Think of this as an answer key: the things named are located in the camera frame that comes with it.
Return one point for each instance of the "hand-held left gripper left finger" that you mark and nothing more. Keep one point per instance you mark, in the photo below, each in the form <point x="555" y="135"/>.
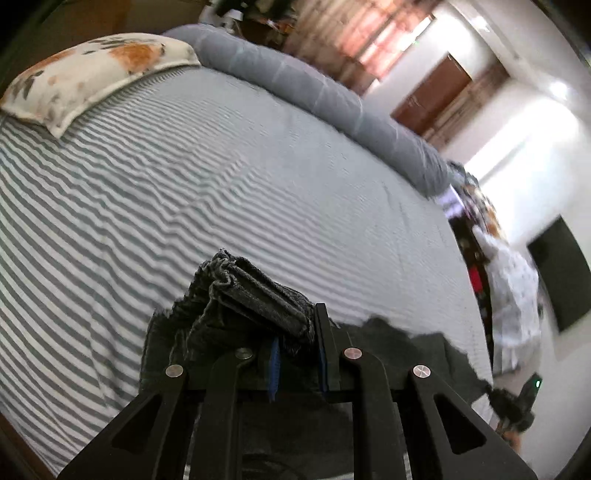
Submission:
<point x="273" y="369"/>

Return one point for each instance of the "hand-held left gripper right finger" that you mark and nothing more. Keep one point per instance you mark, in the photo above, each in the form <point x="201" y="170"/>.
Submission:
<point x="323" y="364"/>

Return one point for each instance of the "dark grey denim pants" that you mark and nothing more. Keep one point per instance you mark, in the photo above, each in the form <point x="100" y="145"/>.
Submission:
<point x="258" y="295"/>

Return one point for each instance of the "white printed cloth pile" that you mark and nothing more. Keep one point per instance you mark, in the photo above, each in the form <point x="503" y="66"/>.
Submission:
<point x="515" y="300"/>

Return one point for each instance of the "grey striped bed sheet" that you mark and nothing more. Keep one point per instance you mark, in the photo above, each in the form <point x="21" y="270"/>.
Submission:
<point x="231" y="184"/>

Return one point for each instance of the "grey rolled blanket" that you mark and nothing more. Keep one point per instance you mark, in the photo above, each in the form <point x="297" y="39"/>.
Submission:
<point x="323" y="92"/>

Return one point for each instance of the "brown wooden door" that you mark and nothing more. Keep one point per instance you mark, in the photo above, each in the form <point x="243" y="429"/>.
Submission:
<point x="434" y="94"/>

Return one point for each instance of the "brown patterned curtain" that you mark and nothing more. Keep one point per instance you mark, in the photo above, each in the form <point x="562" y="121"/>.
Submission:
<point x="360" y="41"/>

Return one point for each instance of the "floral white orange pillow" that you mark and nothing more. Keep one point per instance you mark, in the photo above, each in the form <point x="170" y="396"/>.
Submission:
<point x="87" y="74"/>

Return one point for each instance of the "dark hanging clothes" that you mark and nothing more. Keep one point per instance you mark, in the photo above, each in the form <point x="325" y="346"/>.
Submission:
<point x="249" y="11"/>

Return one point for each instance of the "black wall screen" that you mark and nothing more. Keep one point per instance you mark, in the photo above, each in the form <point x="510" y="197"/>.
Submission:
<point x="561" y="274"/>

